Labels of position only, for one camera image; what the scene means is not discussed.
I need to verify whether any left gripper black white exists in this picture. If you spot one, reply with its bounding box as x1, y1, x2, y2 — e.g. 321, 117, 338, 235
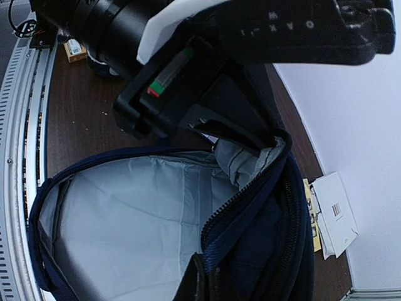
113, 1, 278, 140

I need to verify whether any navy blue student backpack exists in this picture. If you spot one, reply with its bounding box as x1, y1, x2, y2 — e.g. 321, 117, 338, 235
28, 125, 315, 300

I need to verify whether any white booklet with barcode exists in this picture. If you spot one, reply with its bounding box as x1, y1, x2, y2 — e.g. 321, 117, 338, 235
311, 172, 359, 260

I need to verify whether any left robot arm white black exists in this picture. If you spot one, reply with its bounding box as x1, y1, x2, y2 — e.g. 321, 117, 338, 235
31, 1, 277, 150

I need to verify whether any orange cartoon paperback book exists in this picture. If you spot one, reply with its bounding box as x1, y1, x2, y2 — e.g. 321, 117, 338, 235
63, 39, 86, 63

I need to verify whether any yellow picture-grid book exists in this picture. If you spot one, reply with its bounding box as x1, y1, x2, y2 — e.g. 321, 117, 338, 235
303, 178, 321, 252

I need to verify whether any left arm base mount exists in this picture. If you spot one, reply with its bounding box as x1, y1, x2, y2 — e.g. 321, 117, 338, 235
7, 1, 58, 50

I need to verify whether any aluminium front rail frame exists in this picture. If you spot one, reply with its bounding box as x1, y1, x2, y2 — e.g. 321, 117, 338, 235
1, 39, 56, 300

